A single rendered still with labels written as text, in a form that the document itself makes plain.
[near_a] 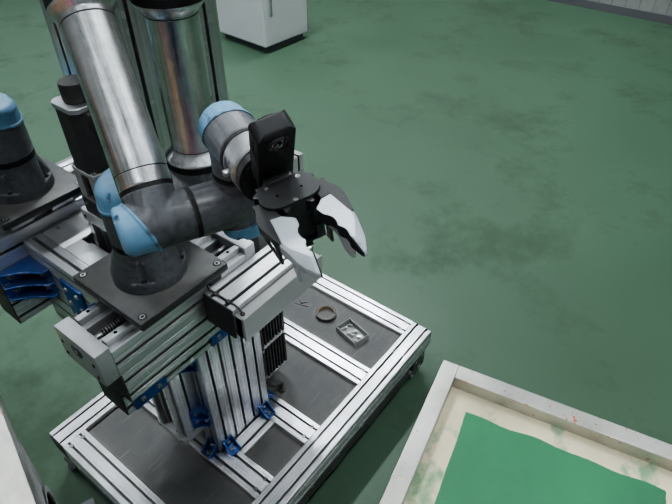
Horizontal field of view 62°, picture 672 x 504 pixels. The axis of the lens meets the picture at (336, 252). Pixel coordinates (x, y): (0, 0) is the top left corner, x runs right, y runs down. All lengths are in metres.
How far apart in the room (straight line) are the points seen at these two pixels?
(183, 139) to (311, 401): 1.40
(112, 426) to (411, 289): 1.54
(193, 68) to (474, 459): 0.93
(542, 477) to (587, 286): 2.02
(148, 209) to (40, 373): 2.13
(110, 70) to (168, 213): 0.21
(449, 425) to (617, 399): 1.53
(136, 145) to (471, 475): 0.89
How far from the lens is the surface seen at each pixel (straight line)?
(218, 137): 0.76
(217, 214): 0.81
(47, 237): 1.56
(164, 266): 1.15
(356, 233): 0.57
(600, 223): 3.68
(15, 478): 0.94
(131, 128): 0.82
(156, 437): 2.24
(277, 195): 0.63
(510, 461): 1.29
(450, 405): 1.34
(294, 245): 0.57
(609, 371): 2.85
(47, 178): 1.55
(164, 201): 0.80
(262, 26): 5.57
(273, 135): 0.59
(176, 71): 0.99
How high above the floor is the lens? 2.04
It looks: 41 degrees down
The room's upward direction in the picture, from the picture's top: straight up
